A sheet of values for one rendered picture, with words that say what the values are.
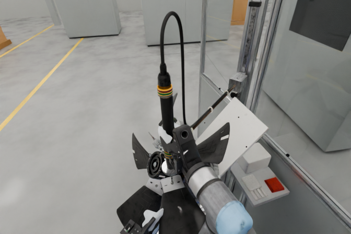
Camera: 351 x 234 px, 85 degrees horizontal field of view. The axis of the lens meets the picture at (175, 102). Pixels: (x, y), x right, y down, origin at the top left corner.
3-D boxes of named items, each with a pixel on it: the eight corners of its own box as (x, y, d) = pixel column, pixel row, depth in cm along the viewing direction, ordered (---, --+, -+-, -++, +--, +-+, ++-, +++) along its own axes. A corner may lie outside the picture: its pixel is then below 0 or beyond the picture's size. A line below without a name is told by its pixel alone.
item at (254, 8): (233, 105, 127) (251, 1, 92) (241, 107, 125) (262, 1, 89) (231, 107, 125) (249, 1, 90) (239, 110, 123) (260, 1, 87)
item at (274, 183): (275, 177, 117) (276, 176, 116) (284, 190, 110) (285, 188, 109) (264, 180, 116) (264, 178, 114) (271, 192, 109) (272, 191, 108)
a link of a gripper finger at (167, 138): (153, 140, 66) (168, 157, 59) (151, 127, 62) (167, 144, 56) (161, 136, 67) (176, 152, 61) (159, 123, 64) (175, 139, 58)
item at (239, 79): (234, 83, 117) (236, 70, 112) (246, 86, 113) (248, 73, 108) (227, 90, 110) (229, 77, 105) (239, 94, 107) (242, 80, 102)
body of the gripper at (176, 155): (167, 160, 61) (186, 192, 52) (165, 141, 56) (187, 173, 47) (188, 151, 63) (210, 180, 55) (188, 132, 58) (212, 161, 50)
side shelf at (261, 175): (250, 149, 140) (250, 146, 138) (288, 194, 111) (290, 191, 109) (220, 158, 134) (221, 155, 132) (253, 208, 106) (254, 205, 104)
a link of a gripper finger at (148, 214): (152, 198, 73) (135, 220, 67) (164, 206, 70) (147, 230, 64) (153, 202, 75) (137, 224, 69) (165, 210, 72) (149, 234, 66)
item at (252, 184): (252, 175, 119) (253, 173, 118) (268, 197, 107) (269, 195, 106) (240, 179, 117) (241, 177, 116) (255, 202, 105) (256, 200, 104)
